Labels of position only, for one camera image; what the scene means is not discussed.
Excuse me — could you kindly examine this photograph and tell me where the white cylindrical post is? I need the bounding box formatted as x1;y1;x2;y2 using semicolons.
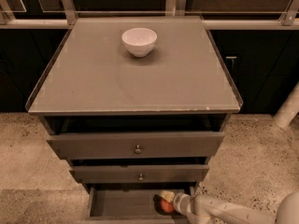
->
273;82;299;128

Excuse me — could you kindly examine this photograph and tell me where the middle grey drawer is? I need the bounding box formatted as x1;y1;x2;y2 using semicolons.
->
70;164;209;184

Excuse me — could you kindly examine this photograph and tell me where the red apple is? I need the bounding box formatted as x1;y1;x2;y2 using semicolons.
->
161;199;175;214

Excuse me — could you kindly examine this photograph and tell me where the top grey drawer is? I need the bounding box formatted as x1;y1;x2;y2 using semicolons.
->
48;132;224;160

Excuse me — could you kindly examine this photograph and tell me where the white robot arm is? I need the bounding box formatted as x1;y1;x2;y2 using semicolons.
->
159;190;299;224

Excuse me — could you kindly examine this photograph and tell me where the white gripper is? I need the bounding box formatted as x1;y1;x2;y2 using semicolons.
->
160;190;194;217

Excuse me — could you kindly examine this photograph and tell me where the grey drawer cabinet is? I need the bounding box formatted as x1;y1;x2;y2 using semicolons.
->
25;15;244;224

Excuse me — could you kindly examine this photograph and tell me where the grey drawer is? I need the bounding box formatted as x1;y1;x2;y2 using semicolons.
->
70;164;209;184
48;132;224;160
82;183;195;224

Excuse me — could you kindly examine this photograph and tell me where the bottom grey drawer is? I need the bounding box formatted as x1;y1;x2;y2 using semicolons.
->
82;183;195;224

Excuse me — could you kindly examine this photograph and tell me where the metal railing frame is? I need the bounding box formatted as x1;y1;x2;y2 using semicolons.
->
0;0;299;30

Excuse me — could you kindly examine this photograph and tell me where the brass top drawer knob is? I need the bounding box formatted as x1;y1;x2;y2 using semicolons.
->
134;145;142;154

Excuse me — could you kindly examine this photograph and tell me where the white ceramic bowl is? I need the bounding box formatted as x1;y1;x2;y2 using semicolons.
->
121;28;158;57

